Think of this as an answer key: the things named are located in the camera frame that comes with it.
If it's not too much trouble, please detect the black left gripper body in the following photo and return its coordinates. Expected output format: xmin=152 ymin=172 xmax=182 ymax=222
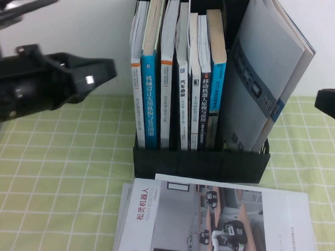
xmin=0 ymin=50 xmax=80 ymax=119

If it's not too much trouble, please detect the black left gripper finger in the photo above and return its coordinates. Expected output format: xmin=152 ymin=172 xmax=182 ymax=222
xmin=59 ymin=52 xmax=119 ymax=84
xmin=72 ymin=73 xmax=104 ymax=103

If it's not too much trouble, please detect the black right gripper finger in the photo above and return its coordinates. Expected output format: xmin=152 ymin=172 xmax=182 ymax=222
xmin=313 ymin=87 xmax=335 ymax=126

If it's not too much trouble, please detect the AgileX brochure desert cover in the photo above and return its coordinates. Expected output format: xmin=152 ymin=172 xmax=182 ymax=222
xmin=218 ymin=0 xmax=308 ymax=154

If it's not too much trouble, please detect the white book orange band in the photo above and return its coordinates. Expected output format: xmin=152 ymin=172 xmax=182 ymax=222
xmin=124 ymin=0 xmax=152 ymax=148
xmin=156 ymin=0 xmax=181 ymax=150

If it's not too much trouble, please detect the blue mechanical design book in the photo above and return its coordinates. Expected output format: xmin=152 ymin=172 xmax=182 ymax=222
xmin=137 ymin=0 xmax=166 ymax=150

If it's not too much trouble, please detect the white car suspension book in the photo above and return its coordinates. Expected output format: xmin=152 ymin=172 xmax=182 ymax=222
xmin=170 ymin=2 xmax=196 ymax=151

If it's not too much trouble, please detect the white autonomous driving book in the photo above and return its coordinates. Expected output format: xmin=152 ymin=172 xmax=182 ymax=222
xmin=183 ymin=12 xmax=204 ymax=151

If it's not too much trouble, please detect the blue DTC book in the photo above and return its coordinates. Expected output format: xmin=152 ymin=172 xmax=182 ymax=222
xmin=200 ymin=8 xmax=230 ymax=150

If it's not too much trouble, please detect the black mobile robot book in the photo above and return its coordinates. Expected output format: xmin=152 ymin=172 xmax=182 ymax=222
xmin=191 ymin=14 xmax=215 ymax=150

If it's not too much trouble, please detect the black plastic book holder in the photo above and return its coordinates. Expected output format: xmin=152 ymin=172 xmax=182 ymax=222
xmin=127 ymin=0 xmax=278 ymax=184

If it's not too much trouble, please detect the grey brochure blue band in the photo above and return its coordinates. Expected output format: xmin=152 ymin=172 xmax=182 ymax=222
xmin=251 ymin=0 xmax=319 ymax=155

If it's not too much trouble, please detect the green checkered tablecloth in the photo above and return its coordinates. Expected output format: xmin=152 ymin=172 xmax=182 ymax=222
xmin=0 ymin=82 xmax=335 ymax=251

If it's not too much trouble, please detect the white brochure stack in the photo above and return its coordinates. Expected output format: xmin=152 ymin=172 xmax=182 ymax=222
xmin=112 ymin=181 xmax=135 ymax=251
xmin=119 ymin=177 xmax=321 ymax=251

